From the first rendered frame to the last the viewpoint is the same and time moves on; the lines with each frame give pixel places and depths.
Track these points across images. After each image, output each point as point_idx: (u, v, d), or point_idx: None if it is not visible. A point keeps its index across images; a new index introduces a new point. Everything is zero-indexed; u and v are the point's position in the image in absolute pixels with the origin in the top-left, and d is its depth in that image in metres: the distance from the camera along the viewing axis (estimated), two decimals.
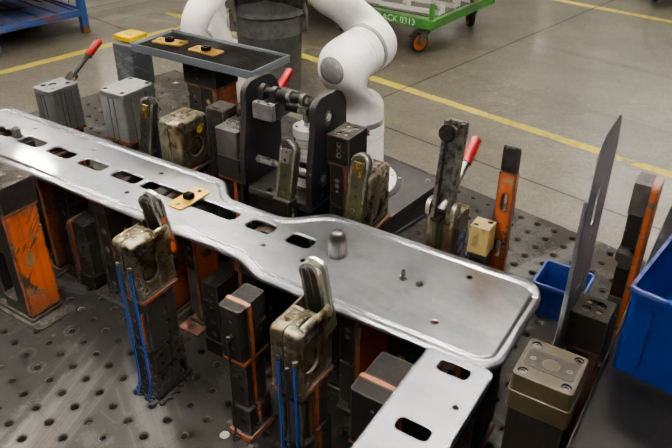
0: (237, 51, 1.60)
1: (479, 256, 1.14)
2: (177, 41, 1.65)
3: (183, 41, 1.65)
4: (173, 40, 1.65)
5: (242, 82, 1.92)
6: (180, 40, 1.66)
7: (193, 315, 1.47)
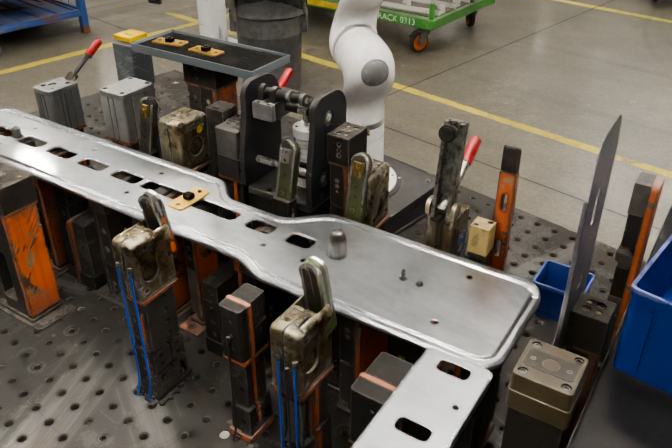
0: (237, 51, 1.60)
1: (479, 256, 1.14)
2: (177, 41, 1.65)
3: (183, 41, 1.65)
4: (173, 40, 1.65)
5: None
6: (180, 40, 1.66)
7: (193, 315, 1.47)
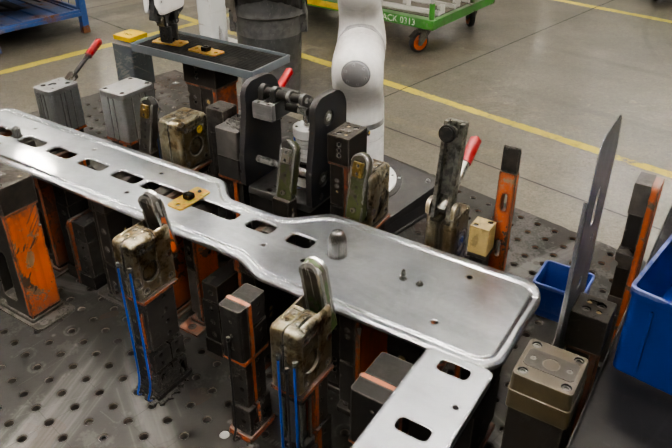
0: (237, 51, 1.60)
1: (479, 256, 1.14)
2: (177, 41, 1.65)
3: (183, 41, 1.65)
4: (173, 40, 1.65)
5: None
6: (180, 40, 1.66)
7: (193, 315, 1.47)
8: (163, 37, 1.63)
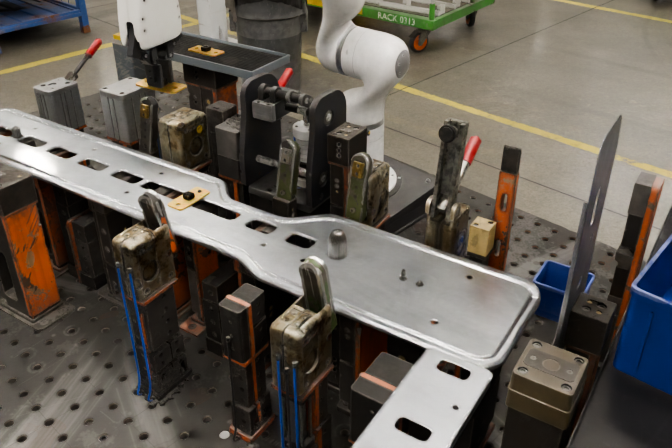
0: (237, 51, 1.60)
1: (479, 256, 1.14)
2: (171, 85, 1.15)
3: (179, 85, 1.15)
4: (165, 83, 1.15)
5: (173, 9, 1.10)
6: (175, 83, 1.16)
7: (193, 315, 1.47)
8: (149, 79, 1.13)
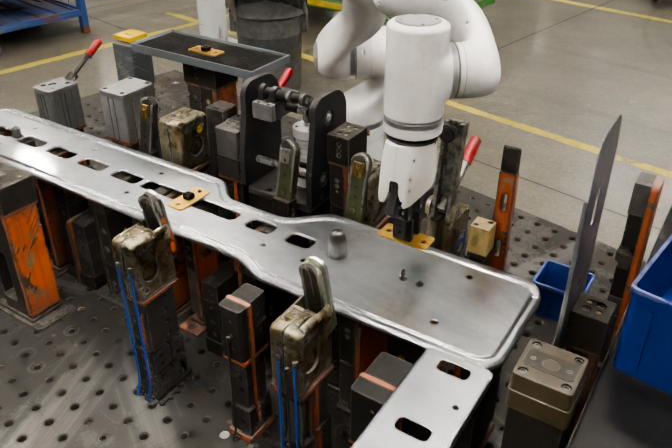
0: (237, 51, 1.60)
1: (479, 256, 1.14)
2: (417, 237, 1.06)
3: (426, 238, 1.06)
4: None
5: (433, 162, 1.02)
6: (421, 234, 1.07)
7: (193, 315, 1.47)
8: (398, 233, 1.05)
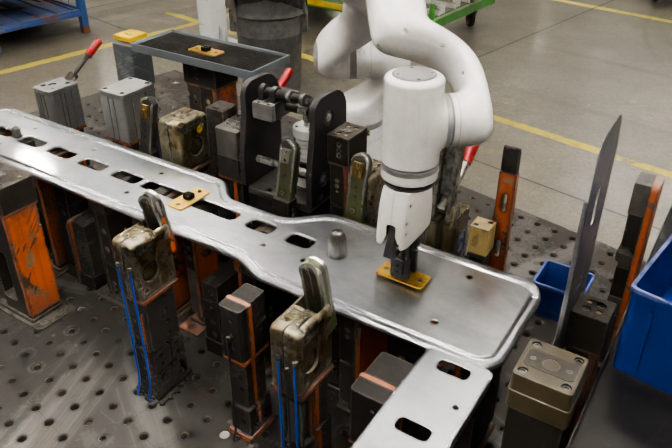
0: (237, 51, 1.60)
1: (479, 256, 1.14)
2: (414, 276, 1.10)
3: (423, 276, 1.10)
4: (408, 274, 1.10)
5: (429, 204, 1.06)
6: (417, 273, 1.11)
7: (193, 315, 1.47)
8: (395, 272, 1.08)
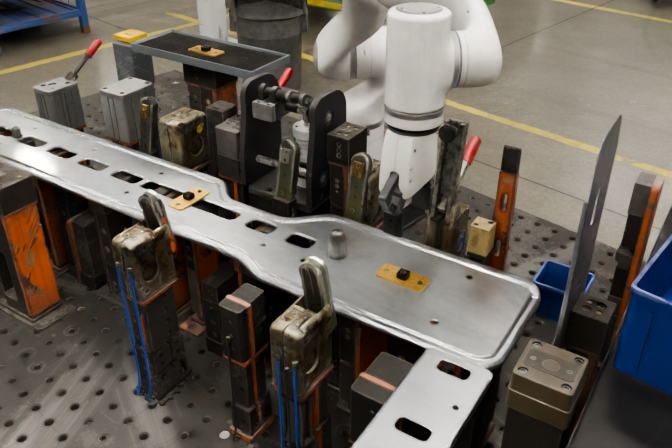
0: (237, 51, 1.60)
1: (479, 256, 1.14)
2: (414, 278, 1.11)
3: (423, 279, 1.10)
4: (408, 276, 1.11)
5: (434, 152, 1.01)
6: (417, 275, 1.11)
7: (193, 315, 1.47)
8: (388, 228, 1.01)
